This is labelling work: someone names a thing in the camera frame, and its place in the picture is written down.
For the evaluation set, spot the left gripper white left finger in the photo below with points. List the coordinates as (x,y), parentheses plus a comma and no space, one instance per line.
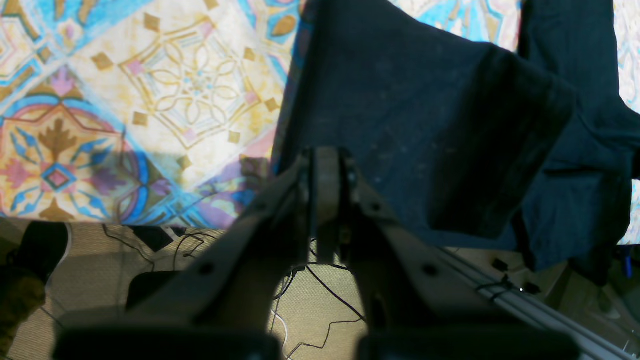
(218,307)

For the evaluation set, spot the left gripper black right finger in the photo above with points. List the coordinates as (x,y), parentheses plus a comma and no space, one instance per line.
(416,306)

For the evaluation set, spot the black T-shirt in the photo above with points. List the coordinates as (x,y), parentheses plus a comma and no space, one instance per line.
(470,144)

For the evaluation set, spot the patterned colourful tablecloth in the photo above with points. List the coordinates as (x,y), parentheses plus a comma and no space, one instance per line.
(141,112)

